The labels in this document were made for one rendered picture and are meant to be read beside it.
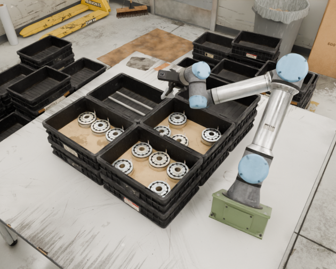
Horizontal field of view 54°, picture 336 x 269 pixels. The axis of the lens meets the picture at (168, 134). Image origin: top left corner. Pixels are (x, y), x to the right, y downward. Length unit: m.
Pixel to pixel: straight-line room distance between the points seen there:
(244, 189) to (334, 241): 1.20
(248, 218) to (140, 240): 0.48
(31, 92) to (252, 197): 1.98
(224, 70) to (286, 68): 1.82
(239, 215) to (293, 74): 0.62
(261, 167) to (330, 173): 1.67
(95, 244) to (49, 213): 0.29
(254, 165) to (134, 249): 0.62
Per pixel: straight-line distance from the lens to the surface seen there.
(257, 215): 1.44
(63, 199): 1.70
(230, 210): 1.48
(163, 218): 1.45
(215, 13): 4.63
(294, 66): 1.37
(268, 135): 1.35
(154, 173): 1.56
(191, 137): 1.73
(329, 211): 2.70
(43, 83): 2.91
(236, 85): 1.52
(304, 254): 2.43
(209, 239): 1.52
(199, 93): 1.40
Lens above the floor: 2.02
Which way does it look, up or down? 43 degrees down
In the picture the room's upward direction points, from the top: straight up
